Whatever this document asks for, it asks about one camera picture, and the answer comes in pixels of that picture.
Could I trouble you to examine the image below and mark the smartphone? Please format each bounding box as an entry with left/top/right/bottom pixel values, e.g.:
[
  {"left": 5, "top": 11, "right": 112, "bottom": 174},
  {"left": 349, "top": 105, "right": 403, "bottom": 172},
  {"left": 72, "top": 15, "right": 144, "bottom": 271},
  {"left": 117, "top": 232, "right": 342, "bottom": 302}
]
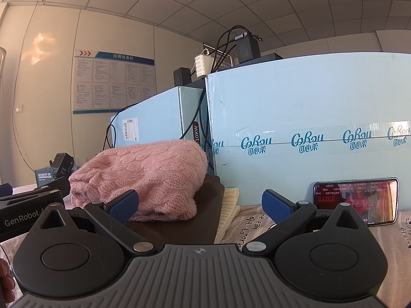
[{"left": 313, "top": 178, "right": 399, "bottom": 227}]

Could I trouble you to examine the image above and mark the pink knitted sweater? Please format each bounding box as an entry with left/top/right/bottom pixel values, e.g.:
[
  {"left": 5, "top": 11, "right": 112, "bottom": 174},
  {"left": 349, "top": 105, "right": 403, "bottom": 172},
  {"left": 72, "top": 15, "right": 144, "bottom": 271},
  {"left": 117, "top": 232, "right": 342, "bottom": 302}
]
[{"left": 69, "top": 140, "right": 208, "bottom": 223}]

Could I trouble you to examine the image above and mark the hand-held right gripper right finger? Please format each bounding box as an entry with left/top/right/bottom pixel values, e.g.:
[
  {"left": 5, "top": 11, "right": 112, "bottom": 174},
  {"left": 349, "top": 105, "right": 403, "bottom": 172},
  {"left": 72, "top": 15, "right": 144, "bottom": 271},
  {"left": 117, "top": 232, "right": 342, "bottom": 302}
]
[{"left": 242, "top": 190, "right": 370, "bottom": 258}]

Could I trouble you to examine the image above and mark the black camera device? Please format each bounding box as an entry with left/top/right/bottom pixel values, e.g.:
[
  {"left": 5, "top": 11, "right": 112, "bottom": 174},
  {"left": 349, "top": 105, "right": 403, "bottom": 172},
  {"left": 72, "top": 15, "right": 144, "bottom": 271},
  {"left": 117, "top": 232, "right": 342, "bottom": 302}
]
[{"left": 49, "top": 153, "right": 75, "bottom": 178}]

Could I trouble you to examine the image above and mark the black flat device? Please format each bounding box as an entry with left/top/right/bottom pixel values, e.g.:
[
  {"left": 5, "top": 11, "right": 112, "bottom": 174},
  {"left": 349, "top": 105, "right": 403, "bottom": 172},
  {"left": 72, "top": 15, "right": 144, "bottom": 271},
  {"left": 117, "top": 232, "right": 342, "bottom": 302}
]
[{"left": 230, "top": 53, "right": 283, "bottom": 69}]

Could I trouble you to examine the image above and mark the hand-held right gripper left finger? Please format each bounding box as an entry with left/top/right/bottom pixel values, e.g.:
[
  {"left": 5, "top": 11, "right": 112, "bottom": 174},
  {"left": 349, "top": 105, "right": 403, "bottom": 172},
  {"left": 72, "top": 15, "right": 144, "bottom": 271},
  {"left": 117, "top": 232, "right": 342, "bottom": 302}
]
[{"left": 30, "top": 190, "right": 157, "bottom": 258}]

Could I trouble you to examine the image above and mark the black cable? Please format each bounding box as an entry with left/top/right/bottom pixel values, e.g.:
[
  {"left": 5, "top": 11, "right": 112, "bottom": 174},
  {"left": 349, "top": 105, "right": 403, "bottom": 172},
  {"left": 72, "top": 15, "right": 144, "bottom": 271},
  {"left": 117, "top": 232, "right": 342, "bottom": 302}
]
[{"left": 102, "top": 104, "right": 135, "bottom": 152}]

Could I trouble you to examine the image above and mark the black carton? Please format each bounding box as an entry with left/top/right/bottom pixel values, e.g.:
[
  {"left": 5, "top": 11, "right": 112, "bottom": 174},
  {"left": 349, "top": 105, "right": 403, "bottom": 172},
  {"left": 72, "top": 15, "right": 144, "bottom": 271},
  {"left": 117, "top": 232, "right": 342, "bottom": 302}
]
[{"left": 184, "top": 79, "right": 215, "bottom": 175}]

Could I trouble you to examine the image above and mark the person's left hand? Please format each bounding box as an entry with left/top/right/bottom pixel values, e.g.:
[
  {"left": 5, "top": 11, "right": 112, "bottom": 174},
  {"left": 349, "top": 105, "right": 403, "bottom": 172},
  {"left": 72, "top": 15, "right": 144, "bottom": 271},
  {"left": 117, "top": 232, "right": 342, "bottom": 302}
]
[{"left": 0, "top": 258, "right": 15, "bottom": 303}]

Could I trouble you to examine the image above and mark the large light blue carton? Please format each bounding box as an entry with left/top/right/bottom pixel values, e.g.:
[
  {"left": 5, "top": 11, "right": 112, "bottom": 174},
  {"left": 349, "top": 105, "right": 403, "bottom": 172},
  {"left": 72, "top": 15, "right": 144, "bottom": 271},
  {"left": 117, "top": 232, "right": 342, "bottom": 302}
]
[{"left": 205, "top": 52, "right": 411, "bottom": 213}]

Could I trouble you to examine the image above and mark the black power adapter with cables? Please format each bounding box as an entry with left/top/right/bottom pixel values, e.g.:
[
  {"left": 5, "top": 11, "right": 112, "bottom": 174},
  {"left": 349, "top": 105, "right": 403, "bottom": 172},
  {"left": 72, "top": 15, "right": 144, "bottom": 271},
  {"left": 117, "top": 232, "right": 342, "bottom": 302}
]
[{"left": 212, "top": 25, "right": 264, "bottom": 73}]

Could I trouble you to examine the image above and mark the white power strip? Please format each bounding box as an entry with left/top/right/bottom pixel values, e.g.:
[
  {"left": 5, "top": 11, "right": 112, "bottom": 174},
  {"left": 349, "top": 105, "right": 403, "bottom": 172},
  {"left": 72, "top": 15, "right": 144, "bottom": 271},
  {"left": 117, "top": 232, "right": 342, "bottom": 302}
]
[{"left": 194, "top": 48, "right": 215, "bottom": 78}]

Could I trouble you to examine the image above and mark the grey-blue small box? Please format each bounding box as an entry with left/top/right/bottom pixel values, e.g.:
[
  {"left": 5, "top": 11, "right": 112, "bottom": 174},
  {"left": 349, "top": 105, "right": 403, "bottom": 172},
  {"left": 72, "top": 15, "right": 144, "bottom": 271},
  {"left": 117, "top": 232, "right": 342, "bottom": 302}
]
[{"left": 34, "top": 166, "right": 62, "bottom": 187}]

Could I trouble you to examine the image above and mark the small light blue carton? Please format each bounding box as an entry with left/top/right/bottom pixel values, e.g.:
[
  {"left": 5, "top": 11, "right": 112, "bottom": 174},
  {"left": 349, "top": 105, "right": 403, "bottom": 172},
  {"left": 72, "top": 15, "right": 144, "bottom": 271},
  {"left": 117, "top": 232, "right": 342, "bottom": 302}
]
[{"left": 110, "top": 86, "right": 210, "bottom": 155}]

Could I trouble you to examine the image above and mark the printed bedsheet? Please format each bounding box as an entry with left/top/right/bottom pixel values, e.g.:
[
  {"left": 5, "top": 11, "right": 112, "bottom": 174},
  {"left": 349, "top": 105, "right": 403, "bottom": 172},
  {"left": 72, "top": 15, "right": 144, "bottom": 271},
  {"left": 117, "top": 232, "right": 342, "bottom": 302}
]
[{"left": 0, "top": 184, "right": 411, "bottom": 305}]

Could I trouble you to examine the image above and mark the large black power adapter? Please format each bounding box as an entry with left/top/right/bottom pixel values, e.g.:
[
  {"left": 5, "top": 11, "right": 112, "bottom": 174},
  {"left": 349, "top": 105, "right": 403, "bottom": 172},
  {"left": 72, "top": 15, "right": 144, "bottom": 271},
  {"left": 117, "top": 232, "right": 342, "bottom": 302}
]
[{"left": 236, "top": 32, "right": 261, "bottom": 64}]

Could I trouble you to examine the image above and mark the small black power adapter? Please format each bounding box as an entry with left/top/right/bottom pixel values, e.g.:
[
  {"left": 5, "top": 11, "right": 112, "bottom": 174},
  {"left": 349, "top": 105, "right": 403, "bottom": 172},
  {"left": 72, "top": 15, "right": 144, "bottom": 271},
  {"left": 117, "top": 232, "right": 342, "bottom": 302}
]
[{"left": 173, "top": 67, "right": 192, "bottom": 87}]

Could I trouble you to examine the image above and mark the dark brown cloth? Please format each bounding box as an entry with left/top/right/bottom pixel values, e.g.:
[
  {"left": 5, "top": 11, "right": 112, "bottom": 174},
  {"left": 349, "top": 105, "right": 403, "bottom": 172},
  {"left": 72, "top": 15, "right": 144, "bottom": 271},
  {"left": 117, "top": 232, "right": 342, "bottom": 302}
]
[{"left": 126, "top": 175, "right": 226, "bottom": 245}]

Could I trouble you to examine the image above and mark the cream knitted garment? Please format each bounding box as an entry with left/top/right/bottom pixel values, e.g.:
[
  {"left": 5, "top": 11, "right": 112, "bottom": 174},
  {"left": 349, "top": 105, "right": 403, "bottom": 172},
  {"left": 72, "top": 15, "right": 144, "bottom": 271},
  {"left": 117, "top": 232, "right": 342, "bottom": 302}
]
[{"left": 214, "top": 187, "right": 240, "bottom": 244}]

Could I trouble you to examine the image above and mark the wall notice board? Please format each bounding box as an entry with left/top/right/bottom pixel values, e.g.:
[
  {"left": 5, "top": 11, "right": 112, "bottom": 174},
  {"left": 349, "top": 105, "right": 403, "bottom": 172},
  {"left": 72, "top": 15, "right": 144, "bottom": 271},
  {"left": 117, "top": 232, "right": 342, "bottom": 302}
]
[{"left": 73, "top": 49, "right": 157, "bottom": 115}]

